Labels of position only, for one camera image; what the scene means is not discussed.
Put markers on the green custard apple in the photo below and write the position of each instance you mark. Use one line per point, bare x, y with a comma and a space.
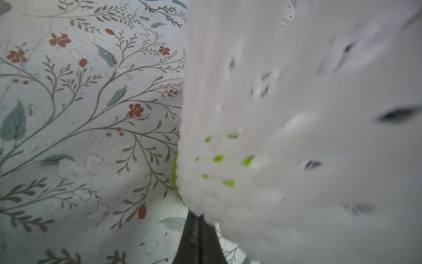
174, 178

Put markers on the floral table mat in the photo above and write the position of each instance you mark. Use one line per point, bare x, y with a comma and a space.
90, 112

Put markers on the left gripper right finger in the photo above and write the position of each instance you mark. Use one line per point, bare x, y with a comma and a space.
210, 248

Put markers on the white foam net sleeve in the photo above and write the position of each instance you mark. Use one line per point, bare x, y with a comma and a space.
301, 128

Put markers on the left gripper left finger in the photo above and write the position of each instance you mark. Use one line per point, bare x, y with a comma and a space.
189, 250

